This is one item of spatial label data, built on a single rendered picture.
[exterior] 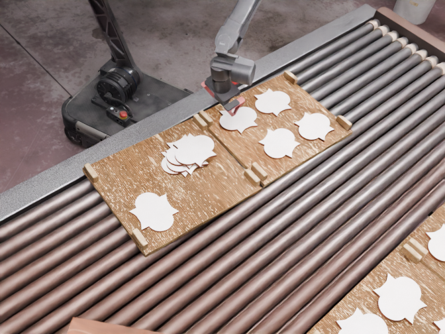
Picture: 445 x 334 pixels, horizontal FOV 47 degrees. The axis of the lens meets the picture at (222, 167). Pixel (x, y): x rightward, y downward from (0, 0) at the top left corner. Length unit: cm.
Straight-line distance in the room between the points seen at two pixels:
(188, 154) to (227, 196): 18
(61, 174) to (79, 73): 177
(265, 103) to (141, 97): 110
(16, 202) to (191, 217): 49
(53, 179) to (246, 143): 60
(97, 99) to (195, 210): 140
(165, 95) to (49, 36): 109
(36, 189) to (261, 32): 250
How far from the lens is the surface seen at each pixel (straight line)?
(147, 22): 370
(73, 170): 158
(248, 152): 162
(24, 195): 155
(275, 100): 179
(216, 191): 150
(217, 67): 147
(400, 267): 152
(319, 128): 174
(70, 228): 146
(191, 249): 141
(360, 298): 143
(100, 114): 268
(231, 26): 149
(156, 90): 281
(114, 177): 153
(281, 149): 164
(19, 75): 333
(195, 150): 155
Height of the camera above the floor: 214
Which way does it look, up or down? 50 degrees down
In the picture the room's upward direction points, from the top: 10 degrees clockwise
